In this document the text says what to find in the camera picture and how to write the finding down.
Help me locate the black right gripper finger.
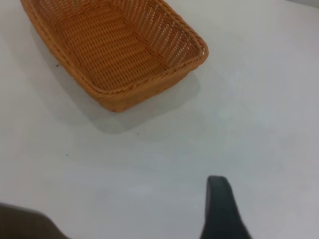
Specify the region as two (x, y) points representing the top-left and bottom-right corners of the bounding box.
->
(198, 175), (253, 239)

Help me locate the orange woven wicker basket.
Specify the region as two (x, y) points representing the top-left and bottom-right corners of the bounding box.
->
(19, 0), (209, 113)

